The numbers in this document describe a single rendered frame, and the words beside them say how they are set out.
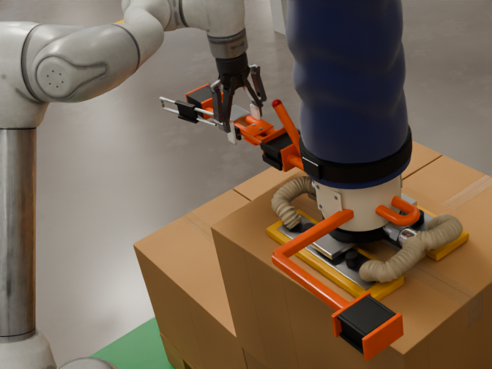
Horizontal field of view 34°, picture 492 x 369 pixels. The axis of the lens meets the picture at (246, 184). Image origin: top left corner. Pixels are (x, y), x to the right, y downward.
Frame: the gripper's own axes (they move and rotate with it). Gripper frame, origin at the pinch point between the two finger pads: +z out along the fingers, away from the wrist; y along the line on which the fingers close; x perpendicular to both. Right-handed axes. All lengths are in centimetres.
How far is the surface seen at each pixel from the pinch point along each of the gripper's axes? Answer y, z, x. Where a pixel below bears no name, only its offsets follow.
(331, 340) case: -18, 24, -51
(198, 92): -0.3, -2.7, 20.3
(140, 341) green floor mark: -24, 107, 64
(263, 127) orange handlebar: 1.5, -1.7, -6.5
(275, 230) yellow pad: -12.3, 10.8, -27.2
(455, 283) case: 4, 13, -65
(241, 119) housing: 0.4, -1.2, 1.5
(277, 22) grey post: 173, 99, 238
